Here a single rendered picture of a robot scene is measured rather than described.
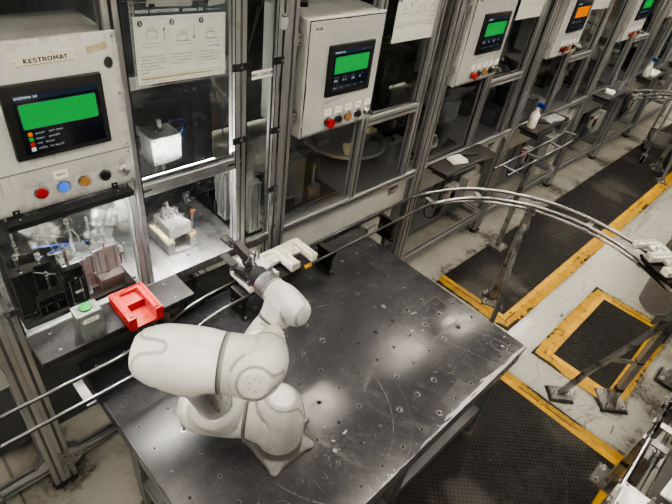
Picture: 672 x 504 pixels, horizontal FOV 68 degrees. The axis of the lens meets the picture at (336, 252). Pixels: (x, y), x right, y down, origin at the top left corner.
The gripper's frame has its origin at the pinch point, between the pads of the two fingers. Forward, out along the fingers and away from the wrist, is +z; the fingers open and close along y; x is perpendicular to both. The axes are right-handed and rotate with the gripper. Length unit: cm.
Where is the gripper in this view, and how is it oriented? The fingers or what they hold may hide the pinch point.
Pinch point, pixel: (227, 249)
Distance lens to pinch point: 182.6
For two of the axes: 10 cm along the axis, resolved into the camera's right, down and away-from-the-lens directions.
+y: 1.2, -7.7, -6.2
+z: -6.9, -5.2, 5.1
